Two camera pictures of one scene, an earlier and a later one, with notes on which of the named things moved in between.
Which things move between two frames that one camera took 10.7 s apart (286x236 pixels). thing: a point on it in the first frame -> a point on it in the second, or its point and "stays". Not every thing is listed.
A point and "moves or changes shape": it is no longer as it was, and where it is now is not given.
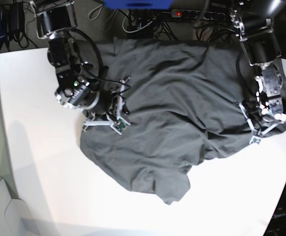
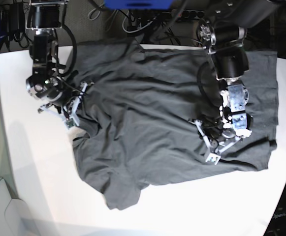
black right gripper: (264, 123) -> (213, 135)
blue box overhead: (138, 4) stays
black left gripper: (104, 102) -> (68, 94)
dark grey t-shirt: (184, 103) moves or changes shape
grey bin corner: (6, 216) stays
